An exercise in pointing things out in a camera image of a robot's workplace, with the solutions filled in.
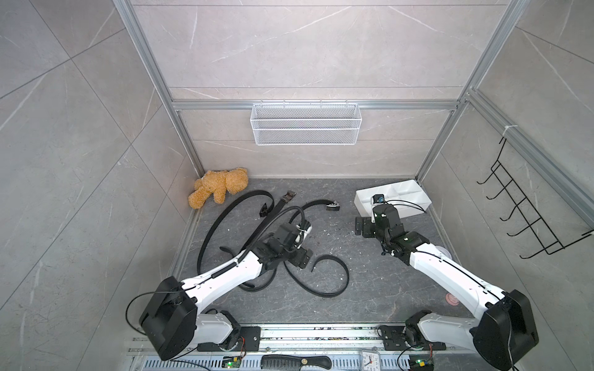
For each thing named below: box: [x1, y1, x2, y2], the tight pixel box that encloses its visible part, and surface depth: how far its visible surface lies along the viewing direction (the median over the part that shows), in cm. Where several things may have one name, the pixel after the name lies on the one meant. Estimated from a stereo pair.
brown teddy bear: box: [187, 167, 250, 210], surface depth 109 cm
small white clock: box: [361, 349, 382, 371], surface depth 70 cm
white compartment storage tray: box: [354, 179, 433, 218], surface depth 109 cm
